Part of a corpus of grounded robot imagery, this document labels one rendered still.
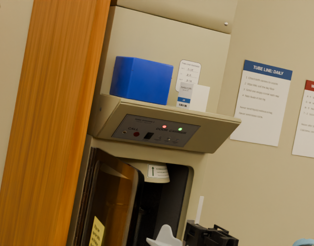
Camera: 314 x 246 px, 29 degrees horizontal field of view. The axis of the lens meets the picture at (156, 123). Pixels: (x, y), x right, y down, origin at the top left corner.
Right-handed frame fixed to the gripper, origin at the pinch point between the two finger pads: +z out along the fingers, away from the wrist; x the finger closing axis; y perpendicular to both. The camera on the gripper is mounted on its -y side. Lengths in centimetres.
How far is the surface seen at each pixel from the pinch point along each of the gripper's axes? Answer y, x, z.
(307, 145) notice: 23, -85, 59
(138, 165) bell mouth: 13.5, 2.3, 19.6
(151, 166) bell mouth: 13.8, -0.9, 18.9
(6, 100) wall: 22, 27, 59
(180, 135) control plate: 23.0, -2.1, 9.9
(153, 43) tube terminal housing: 43.1, 6.1, 16.3
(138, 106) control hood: 28.3, 12.5, 4.9
